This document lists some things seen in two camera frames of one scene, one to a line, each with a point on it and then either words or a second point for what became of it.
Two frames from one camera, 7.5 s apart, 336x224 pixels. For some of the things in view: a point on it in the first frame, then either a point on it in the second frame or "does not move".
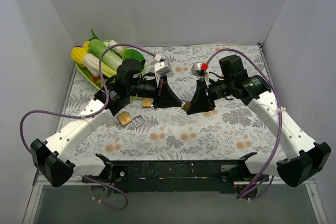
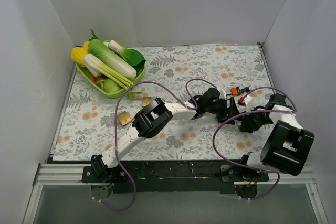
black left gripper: [160, 92] → [227, 108]
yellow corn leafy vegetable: [77, 54] does not move
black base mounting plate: [225, 176] does not move
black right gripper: [206, 94] → [247, 123]
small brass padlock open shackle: [125, 118] does not move
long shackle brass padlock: [146, 102] does not move
